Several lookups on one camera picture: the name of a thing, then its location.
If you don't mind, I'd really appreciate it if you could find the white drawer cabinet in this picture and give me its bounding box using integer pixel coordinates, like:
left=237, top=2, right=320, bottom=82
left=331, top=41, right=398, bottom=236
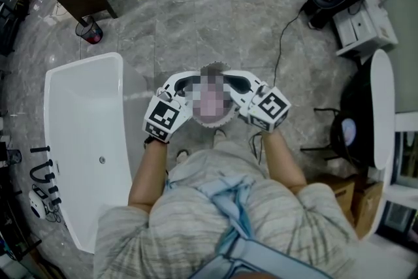
left=332, top=0, right=399, bottom=58

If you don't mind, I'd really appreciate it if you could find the white rectangular bathtub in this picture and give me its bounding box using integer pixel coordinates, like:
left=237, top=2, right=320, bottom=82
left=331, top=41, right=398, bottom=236
left=43, top=52, right=148, bottom=255

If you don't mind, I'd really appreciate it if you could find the black power cable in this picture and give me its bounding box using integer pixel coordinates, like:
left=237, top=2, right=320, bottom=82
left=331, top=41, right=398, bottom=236
left=272, top=8, right=304, bottom=86

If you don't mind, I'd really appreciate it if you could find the person's right forearm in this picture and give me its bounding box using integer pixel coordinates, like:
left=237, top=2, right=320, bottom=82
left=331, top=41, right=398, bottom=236
left=261, top=129, right=308, bottom=195

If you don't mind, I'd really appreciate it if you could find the black and white oval bathtub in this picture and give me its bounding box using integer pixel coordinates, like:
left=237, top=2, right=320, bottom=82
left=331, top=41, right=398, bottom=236
left=339, top=48, right=396, bottom=171

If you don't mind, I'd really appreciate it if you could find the light blue chest harness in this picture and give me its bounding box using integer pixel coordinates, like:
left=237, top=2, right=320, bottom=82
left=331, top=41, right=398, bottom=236
left=163, top=172, right=334, bottom=279

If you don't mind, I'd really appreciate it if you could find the white round device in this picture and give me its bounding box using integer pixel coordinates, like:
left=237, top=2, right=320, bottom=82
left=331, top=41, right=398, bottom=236
left=28, top=189, right=50, bottom=220

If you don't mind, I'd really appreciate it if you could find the black round stool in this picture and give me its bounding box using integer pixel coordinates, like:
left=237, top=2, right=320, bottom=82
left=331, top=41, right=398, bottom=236
left=299, top=107, right=359, bottom=161

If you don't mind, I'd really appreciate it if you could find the person's striped grey shirt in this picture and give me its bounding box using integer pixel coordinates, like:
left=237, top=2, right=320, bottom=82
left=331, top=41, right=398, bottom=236
left=93, top=178, right=360, bottom=279

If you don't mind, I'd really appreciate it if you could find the striped laundry basket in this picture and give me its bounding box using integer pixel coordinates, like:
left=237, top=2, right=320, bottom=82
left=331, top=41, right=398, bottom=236
left=191, top=61, right=241, bottom=130

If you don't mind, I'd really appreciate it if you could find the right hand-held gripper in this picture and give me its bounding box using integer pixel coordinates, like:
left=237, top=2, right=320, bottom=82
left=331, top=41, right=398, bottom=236
left=227, top=70, right=291, bottom=133

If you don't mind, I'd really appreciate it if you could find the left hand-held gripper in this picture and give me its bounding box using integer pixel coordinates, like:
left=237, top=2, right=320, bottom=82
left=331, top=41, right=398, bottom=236
left=142, top=71, right=197, bottom=144

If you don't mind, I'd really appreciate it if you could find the pink cloth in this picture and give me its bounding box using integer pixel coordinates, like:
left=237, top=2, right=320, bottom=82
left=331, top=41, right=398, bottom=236
left=192, top=84, right=233, bottom=127

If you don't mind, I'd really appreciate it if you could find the white framed glass door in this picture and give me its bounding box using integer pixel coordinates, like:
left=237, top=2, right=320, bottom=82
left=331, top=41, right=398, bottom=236
left=385, top=127, right=418, bottom=239

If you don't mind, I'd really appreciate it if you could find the black mesh waste bin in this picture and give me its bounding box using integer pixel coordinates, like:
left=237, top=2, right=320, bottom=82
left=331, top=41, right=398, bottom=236
left=5, top=148, right=23, bottom=168
left=75, top=15, right=104, bottom=45

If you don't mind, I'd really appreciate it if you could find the black gooseneck faucet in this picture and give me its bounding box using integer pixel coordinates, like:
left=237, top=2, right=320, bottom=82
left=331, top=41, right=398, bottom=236
left=29, top=158, right=55, bottom=183

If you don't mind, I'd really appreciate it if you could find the person's left forearm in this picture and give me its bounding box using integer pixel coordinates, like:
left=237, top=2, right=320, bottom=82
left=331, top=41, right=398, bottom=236
left=127, top=140, right=169, bottom=213

